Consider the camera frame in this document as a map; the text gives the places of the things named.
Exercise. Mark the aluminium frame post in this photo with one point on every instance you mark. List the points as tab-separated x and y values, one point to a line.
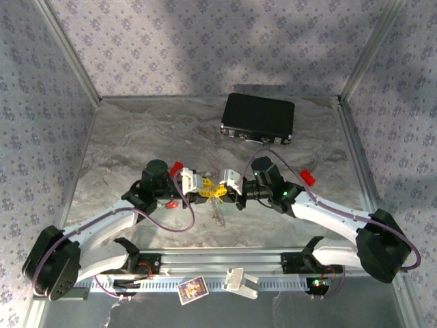
371	51
70	51

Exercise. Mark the red capped key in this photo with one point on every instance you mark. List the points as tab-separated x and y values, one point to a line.
173	205

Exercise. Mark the colourful playing card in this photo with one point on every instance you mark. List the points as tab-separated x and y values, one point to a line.
193	289

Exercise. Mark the white plastic bracket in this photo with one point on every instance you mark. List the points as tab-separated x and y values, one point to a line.
240	283

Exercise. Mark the aluminium side rail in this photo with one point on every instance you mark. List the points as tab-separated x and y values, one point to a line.
351	130

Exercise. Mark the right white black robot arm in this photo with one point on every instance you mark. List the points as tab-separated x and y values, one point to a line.
327	212

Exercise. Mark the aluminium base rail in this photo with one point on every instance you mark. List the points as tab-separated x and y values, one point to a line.
218	261

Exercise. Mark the red plastic block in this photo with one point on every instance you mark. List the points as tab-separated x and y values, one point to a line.
308	177
175	168

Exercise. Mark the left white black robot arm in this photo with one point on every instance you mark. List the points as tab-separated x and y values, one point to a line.
102	222

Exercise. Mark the small circuit board with LEDs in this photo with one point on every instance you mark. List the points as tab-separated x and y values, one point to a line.
317	283

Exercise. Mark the black case with metal clasps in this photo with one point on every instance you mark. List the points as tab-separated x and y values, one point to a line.
257	112

